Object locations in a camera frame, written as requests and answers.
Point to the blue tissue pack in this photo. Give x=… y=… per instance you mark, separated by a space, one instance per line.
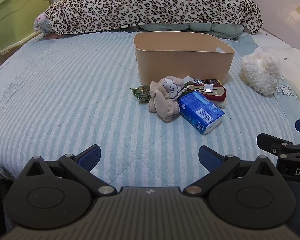
x=200 y=111

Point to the green plastic cabinet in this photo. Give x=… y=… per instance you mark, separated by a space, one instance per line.
x=17 y=17

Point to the white fluffy plush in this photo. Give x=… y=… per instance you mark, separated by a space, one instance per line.
x=261 y=72

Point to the floral cloth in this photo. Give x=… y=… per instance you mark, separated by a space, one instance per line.
x=41 y=23

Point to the small white box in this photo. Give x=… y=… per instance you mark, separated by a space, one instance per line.
x=189 y=80

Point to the white headboard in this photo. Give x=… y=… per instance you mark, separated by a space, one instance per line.
x=282 y=5

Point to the beige sheep print sock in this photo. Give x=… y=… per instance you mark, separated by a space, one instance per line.
x=165 y=97

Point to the light blue rabbit print sheet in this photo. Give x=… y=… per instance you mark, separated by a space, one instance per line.
x=287 y=92

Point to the red and beige case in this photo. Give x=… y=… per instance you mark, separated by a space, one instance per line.
x=215 y=93

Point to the leopard print blanket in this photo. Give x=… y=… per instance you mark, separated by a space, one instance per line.
x=150 y=5

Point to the blue striped bed quilt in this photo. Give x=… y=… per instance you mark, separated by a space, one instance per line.
x=65 y=92

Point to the dark brown candy packet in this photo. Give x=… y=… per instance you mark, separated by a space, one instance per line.
x=200 y=81
x=213 y=81

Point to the light green pillow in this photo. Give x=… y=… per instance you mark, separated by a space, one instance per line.
x=215 y=30

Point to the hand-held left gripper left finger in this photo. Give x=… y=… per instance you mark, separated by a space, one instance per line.
x=90 y=158

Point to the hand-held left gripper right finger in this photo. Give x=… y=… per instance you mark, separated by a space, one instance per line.
x=210 y=158

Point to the beige plastic storage bin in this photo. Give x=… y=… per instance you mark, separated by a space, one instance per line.
x=182 y=62

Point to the green snack packet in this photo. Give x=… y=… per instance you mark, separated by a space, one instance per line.
x=141 y=92

